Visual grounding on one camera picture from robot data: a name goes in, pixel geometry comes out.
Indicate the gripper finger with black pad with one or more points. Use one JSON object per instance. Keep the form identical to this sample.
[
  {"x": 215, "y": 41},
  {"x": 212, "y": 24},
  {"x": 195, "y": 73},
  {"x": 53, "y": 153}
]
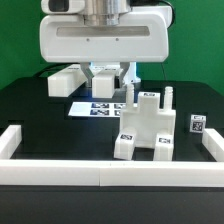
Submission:
[
  {"x": 85, "y": 67},
  {"x": 122, "y": 73}
]

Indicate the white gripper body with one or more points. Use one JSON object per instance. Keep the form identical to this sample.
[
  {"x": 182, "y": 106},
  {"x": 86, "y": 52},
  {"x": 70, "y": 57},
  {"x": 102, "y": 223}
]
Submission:
[{"x": 104, "y": 31}]

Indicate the white chair back frame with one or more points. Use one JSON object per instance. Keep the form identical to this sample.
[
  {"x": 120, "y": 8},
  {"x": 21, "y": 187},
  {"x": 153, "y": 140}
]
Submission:
[{"x": 66, "y": 81}]

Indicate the white chair seat part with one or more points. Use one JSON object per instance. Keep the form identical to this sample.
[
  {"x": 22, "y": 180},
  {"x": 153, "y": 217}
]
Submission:
[{"x": 147, "y": 118}]

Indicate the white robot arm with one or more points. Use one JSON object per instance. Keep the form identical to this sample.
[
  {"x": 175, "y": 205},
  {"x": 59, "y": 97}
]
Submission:
[{"x": 105, "y": 31}]

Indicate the white marker base sheet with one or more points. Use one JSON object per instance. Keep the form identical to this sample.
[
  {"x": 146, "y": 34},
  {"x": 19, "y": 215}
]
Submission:
[{"x": 95, "y": 109}]

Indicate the white tagged cube far right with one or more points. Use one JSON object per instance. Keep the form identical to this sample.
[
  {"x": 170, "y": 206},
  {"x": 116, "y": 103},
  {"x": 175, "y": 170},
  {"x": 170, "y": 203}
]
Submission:
[{"x": 197, "y": 123}]

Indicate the white U-shaped fence wall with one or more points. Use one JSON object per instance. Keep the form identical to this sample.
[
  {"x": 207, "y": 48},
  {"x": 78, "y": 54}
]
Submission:
[{"x": 101, "y": 173}]

